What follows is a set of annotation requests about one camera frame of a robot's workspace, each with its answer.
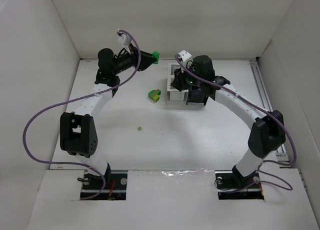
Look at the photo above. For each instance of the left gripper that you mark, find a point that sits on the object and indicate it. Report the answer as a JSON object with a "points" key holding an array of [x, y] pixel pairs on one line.
{"points": [[139, 60]]}

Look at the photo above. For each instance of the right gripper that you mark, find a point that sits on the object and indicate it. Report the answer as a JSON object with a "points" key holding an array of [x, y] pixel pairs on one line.
{"points": [[180, 80]]}

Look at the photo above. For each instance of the green rounded lego brick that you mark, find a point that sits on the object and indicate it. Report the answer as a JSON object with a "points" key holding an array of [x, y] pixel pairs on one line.
{"points": [[156, 56]]}

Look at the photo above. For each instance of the lime square lego brick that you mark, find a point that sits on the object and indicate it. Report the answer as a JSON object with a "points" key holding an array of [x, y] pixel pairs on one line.
{"points": [[156, 98]]}

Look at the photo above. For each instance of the green rectangular lego brick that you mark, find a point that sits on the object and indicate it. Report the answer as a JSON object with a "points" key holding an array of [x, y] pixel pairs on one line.
{"points": [[154, 96]]}

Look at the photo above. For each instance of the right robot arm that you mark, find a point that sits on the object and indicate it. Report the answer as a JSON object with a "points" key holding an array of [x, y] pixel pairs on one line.
{"points": [[266, 128]]}

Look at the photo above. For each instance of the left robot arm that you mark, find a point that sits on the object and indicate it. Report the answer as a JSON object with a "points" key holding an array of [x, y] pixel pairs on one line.
{"points": [[78, 135]]}

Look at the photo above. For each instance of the white slotted container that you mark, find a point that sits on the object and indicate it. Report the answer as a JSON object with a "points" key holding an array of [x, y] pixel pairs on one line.
{"points": [[173, 95]]}

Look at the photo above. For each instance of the black slotted container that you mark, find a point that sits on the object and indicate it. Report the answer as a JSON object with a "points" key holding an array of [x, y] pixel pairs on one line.
{"points": [[196, 99]]}

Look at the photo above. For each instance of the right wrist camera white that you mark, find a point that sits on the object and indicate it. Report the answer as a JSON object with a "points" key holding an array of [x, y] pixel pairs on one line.
{"points": [[184, 57]]}

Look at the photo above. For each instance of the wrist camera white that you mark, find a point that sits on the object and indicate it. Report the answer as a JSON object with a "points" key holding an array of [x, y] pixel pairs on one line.
{"points": [[124, 39], [184, 57]]}

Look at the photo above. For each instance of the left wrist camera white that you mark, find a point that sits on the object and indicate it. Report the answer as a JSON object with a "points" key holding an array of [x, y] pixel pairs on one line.
{"points": [[124, 39]]}

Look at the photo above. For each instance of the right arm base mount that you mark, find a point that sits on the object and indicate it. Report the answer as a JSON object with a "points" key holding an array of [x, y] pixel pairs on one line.
{"points": [[232, 187]]}

